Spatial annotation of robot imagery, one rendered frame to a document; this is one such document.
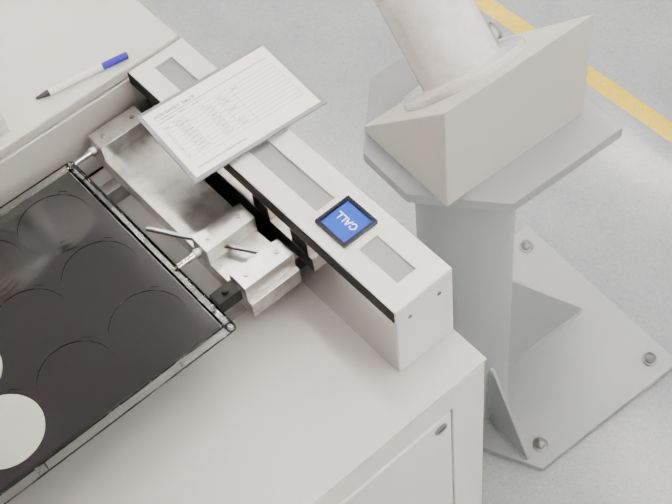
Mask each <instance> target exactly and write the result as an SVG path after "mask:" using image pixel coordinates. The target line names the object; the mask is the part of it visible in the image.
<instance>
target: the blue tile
mask: <svg viewBox="0 0 672 504"><path fill-rule="evenodd" d="M321 222H322V223H323V224H324V225H325V226H326V227H327V228H328V229H330V230H331V231H332V232H333V233H334V234H335V235H336V236H337V237H338V238H340V239H341V240H342V241H343V242H346V241H347V240H348V239H350V238H351V237H352V236H354V235H355V234H356V233H357V232H359V231H360V230H361V229H363V228H364V227H365V226H367V225H368V224H369V223H371V222H372V221H371V220H370V219H369V218H367V217H366V216H365V215H364V214H363V213H362V212H360V211H359V210H358V209H357V208H356V207H355V206H354V205H352V204H351V203H350V202H349V201H347V202H346V203H344V204H343V205H342V206H340V207H339V208H338V209H336V210H335V211H334V212H332V213H331V214H329V215H328V216H327V217H325V218H324V219H323V220H321Z"/></svg>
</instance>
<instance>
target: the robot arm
mask: <svg viewBox="0 0 672 504"><path fill-rule="evenodd" d="M374 2H375V4H376V5H377V7H378V9H379V11H380V13H381V15H382V16H383V18H384V20H385V22H386V24H387V26H388V27H389V29H390V31H391V33H392V35H393V36H394V38H395V40H396V42H397V44H398V46H399V47H400V49H401V51H402V53H403V55H404V57H405V58H406V60H407V62H408V64H409V66H410V68H411V69H412V71H413V73H414V75H415V77H416V79H417V80H418V82H419V84H420V85H419V86H417V87H416V88H415V89H414V90H412V91H411V92H410V93H409V94H408V95H407V96H406V97H405V98H404V99H403V101H402V105H403V107H404V109H405V110H406V111H413V110H418V109H421V108H424V107H427V106H429V105H432V104H434V103H437V102H439V101H441V100H443V99H445V98H448V97H450V96H452V95H454V94H456V93H458V92H460V91H462V90H463V89H465V88H467V87H469V86H471V85H473V84H474V83H476V82H478V81H480V80H481V79H483V78H485V77H486V76H488V75H490V74H491V73H493V72H494V71H496V70H497V69H499V68H500V67H502V66H503V65H505V64H506V63H507V62H509V61H510V60H511V59H513V58H514V57H515V56H516V55H518V54H519V53H520V52H521V51H522V50H523V49H524V47H525V46H526V41H525V40H524V38H523V36H513V37H509V38H506V39H503V40H500V41H498V40H497V39H500V38H502V36H503V32H502V29H501V28H500V26H499V25H498V24H497V23H496V22H495V21H493V20H491V21H490V22H489V25H487V23H486V21H485V19H484V18H483V16H482V14H481V12H480V10H479V8H478V6H477V4H476V2H475V0H374Z"/></svg>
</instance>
